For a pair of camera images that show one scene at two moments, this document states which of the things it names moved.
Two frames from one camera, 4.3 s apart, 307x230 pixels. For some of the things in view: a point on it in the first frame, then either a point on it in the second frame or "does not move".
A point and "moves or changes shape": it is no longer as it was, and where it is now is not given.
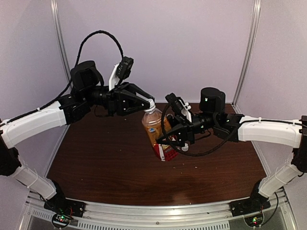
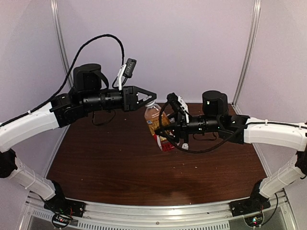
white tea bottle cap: (152, 104) moves or changes shape
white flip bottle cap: (185, 148) does not move
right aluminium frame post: (254, 23) does not move
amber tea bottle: (152, 121) moves or changes shape
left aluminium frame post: (55, 10) does not move
